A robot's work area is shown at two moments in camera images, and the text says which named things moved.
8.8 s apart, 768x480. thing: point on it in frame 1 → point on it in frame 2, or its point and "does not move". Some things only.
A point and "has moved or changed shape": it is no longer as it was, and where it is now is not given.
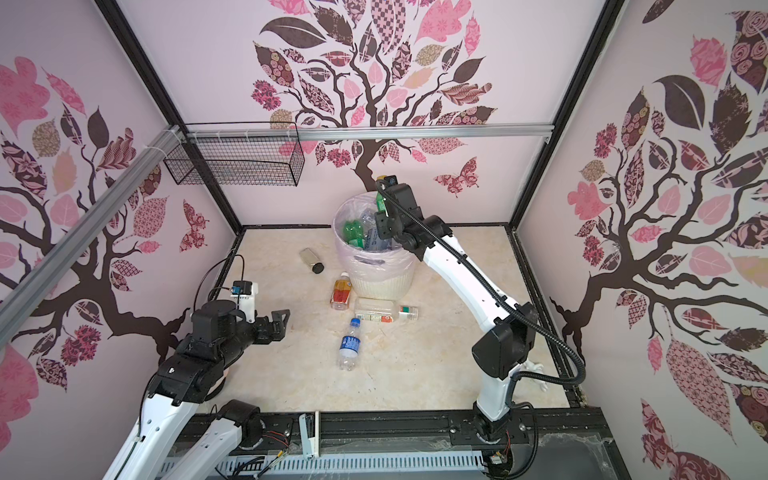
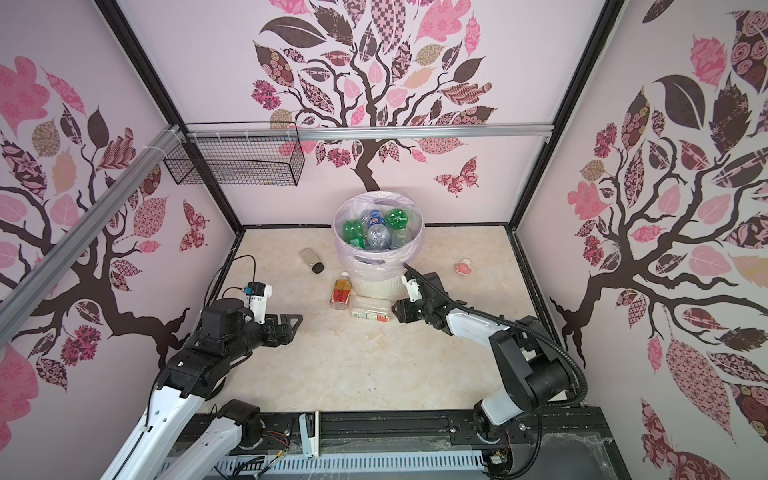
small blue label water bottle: (350, 345) → (378, 232)
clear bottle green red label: (383, 310) does not move
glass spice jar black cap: (311, 261) does not move
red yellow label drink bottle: (341, 293) does not move
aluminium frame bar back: (365, 132) does not move
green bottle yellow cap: (380, 204) has moved or changed shape
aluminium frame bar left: (16, 301) does not move
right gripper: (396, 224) → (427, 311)
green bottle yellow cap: (353, 233) does not move
